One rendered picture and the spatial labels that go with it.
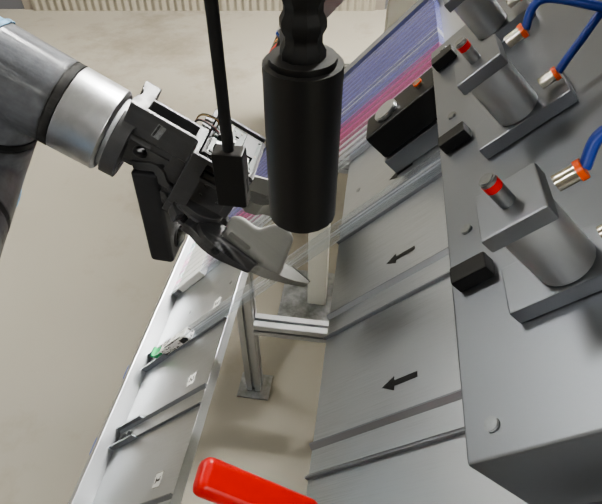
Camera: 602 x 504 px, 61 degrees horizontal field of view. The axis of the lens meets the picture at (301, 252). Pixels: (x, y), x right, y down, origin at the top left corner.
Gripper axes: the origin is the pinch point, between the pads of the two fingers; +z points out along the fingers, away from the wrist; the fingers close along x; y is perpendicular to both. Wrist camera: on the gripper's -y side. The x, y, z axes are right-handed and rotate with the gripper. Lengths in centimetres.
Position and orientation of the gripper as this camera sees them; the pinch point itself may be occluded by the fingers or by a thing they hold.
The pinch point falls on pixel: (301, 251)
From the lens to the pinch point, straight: 51.3
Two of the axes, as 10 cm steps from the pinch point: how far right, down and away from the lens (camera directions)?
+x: 1.4, -6.9, 7.1
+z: 8.5, 4.5, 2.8
